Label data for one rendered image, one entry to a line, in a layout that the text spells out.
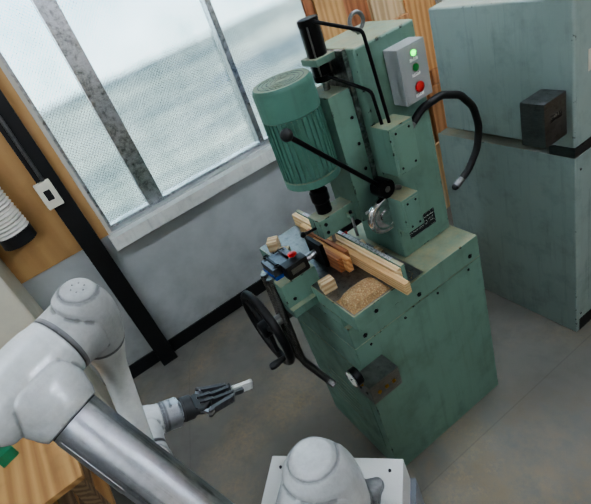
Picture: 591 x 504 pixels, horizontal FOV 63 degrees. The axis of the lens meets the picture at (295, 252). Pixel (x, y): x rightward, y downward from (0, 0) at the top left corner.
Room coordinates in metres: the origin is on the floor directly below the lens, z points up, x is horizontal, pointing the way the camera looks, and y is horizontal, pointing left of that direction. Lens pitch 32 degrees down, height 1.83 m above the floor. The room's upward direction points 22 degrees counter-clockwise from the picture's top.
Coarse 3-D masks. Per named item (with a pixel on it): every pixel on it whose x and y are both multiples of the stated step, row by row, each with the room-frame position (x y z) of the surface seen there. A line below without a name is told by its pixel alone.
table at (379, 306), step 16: (288, 240) 1.57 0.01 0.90; (304, 240) 1.53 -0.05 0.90; (320, 272) 1.30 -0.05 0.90; (336, 272) 1.27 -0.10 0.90; (352, 272) 1.24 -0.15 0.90; (304, 304) 1.22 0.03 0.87; (336, 304) 1.12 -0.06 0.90; (384, 304) 1.07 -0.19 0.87; (352, 320) 1.05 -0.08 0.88; (368, 320) 1.05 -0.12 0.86
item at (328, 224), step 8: (336, 200) 1.41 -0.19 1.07; (344, 200) 1.39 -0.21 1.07; (336, 208) 1.36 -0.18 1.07; (344, 208) 1.35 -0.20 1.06; (352, 208) 1.36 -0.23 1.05; (312, 216) 1.37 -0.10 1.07; (320, 216) 1.35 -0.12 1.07; (328, 216) 1.33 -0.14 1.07; (336, 216) 1.34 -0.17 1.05; (344, 216) 1.35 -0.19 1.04; (312, 224) 1.37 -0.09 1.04; (320, 224) 1.32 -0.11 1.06; (328, 224) 1.33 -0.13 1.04; (336, 224) 1.34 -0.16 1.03; (344, 224) 1.35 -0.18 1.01; (320, 232) 1.33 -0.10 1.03; (328, 232) 1.32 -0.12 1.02
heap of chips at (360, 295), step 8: (368, 280) 1.13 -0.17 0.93; (376, 280) 1.13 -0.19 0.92; (352, 288) 1.12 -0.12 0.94; (360, 288) 1.10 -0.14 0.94; (368, 288) 1.10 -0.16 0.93; (376, 288) 1.09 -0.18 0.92; (384, 288) 1.10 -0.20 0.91; (344, 296) 1.11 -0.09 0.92; (352, 296) 1.09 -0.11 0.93; (360, 296) 1.08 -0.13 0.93; (368, 296) 1.08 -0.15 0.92; (376, 296) 1.08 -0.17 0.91; (344, 304) 1.10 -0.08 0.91; (352, 304) 1.07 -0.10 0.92; (360, 304) 1.06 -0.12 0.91; (368, 304) 1.07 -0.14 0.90; (352, 312) 1.06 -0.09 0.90
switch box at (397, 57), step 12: (396, 48) 1.32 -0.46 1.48; (408, 48) 1.31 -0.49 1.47; (420, 48) 1.33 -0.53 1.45; (396, 60) 1.31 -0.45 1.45; (408, 60) 1.31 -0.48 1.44; (420, 60) 1.33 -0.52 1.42; (396, 72) 1.32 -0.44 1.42; (408, 72) 1.31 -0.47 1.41; (396, 84) 1.33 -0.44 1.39; (408, 84) 1.31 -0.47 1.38; (396, 96) 1.34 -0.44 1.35; (408, 96) 1.30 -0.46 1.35; (420, 96) 1.32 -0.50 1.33
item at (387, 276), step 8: (304, 224) 1.57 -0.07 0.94; (352, 256) 1.27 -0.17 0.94; (360, 256) 1.25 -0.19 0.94; (360, 264) 1.23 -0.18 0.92; (368, 264) 1.19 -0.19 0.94; (376, 264) 1.18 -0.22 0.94; (368, 272) 1.20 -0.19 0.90; (376, 272) 1.16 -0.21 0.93; (384, 272) 1.13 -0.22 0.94; (392, 272) 1.11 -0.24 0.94; (384, 280) 1.13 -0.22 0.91; (392, 280) 1.09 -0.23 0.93; (400, 280) 1.06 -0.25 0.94; (400, 288) 1.06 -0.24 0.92; (408, 288) 1.04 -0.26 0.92
